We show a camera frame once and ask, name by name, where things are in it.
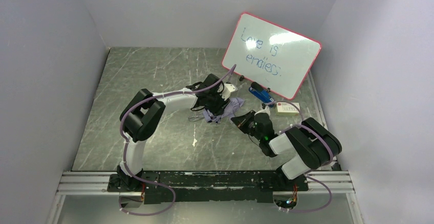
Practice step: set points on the aluminium frame rail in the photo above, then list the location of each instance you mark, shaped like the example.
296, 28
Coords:
94, 183

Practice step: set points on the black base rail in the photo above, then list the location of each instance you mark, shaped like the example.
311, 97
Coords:
189, 186

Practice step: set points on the white staples box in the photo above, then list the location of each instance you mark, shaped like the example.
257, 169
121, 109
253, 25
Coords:
287, 109

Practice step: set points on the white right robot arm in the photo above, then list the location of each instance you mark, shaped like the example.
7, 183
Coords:
314, 146

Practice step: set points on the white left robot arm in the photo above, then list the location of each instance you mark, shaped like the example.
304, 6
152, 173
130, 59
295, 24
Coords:
143, 114

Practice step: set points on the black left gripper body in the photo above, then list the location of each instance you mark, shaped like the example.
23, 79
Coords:
216, 102

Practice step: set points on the red framed whiteboard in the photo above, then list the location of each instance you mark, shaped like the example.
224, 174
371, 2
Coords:
270, 55

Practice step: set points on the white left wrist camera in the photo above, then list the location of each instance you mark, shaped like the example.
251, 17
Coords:
228, 90

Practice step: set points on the blue black stapler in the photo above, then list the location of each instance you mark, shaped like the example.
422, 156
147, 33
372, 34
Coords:
262, 94

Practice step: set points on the lilac folding umbrella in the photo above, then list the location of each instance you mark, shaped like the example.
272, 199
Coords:
229, 111

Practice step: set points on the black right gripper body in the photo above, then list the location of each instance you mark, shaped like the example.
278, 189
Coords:
248, 124

